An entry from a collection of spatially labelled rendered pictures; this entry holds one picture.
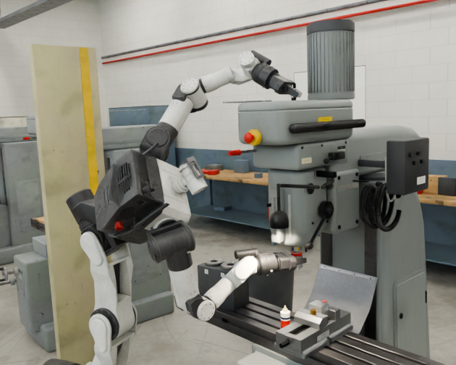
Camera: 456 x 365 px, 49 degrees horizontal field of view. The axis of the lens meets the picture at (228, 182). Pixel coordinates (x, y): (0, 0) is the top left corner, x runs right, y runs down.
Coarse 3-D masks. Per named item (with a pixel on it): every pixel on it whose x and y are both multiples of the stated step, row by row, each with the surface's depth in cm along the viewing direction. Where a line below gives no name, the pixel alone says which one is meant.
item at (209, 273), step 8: (200, 264) 243; (208, 264) 240; (216, 264) 239; (224, 264) 237; (232, 264) 239; (200, 272) 242; (208, 272) 238; (216, 272) 235; (224, 272) 232; (200, 280) 242; (208, 280) 239; (216, 280) 236; (200, 288) 243; (208, 288) 240; (240, 288) 235; (248, 288) 240; (232, 296) 231; (240, 296) 235; (248, 296) 240; (224, 304) 235; (232, 304) 232; (240, 304) 235
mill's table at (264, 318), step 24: (216, 312) 234; (240, 312) 231; (264, 312) 229; (240, 336) 223; (264, 336) 213; (360, 336) 202; (312, 360) 194; (336, 360) 185; (360, 360) 184; (384, 360) 184; (408, 360) 182; (432, 360) 181
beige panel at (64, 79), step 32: (32, 64) 300; (64, 64) 312; (96, 64) 326; (64, 96) 313; (96, 96) 328; (64, 128) 315; (96, 128) 330; (64, 160) 317; (96, 160) 332; (64, 192) 318; (64, 224) 320; (64, 256) 322; (64, 288) 323; (64, 320) 325; (64, 352) 327
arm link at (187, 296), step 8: (176, 272) 176; (184, 272) 176; (192, 272) 179; (176, 280) 177; (184, 280) 177; (192, 280) 179; (176, 288) 179; (184, 288) 178; (192, 288) 179; (176, 296) 181; (184, 296) 179; (192, 296) 180; (200, 296) 182; (176, 304) 187; (184, 304) 180; (192, 304) 179; (200, 304) 181; (208, 304) 183; (192, 312) 180; (200, 312) 181; (208, 312) 183
